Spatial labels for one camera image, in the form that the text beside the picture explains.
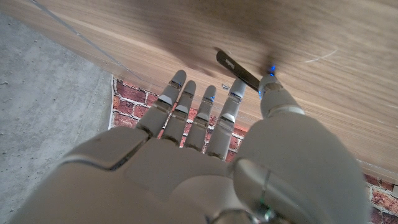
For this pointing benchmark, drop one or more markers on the black tweezer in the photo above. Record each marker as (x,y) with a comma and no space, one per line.
(237,70)

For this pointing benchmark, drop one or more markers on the red brick print backdrop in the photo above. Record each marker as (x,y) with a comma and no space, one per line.
(130,102)

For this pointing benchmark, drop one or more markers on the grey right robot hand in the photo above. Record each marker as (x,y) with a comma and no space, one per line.
(174,180)

